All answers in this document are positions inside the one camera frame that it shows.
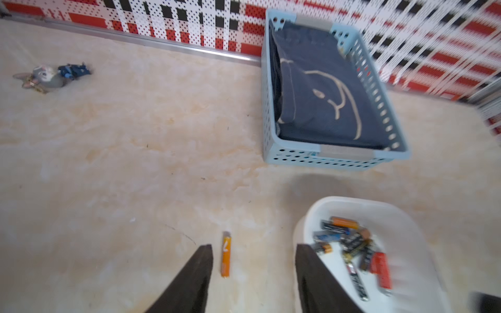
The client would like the black silver battery in tray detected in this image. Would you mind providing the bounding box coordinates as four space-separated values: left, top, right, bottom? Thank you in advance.
345 262 369 301

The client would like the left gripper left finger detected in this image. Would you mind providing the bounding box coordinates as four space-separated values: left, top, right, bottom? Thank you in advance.
147 245 213 313

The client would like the orange black battery in tray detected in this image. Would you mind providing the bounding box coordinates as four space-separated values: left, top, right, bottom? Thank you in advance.
330 216 360 230

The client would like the folded dark blue garment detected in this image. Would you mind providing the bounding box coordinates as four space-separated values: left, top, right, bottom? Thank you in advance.
270 22 390 150

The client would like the small toy figure keychain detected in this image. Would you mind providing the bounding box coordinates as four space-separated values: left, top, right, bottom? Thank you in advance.
13 63 92 94

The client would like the red battery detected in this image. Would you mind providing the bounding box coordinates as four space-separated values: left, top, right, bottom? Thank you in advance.
370 252 393 296

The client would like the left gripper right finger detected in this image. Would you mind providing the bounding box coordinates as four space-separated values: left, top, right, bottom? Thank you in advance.
295 244 361 313

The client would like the blue battery in tray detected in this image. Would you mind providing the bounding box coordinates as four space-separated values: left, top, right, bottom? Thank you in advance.
313 231 344 243

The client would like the white plastic storage tray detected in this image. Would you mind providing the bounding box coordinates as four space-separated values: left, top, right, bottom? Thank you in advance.
292 196 451 312

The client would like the light blue perforated basket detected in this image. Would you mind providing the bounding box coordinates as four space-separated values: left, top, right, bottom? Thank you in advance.
261 9 410 171

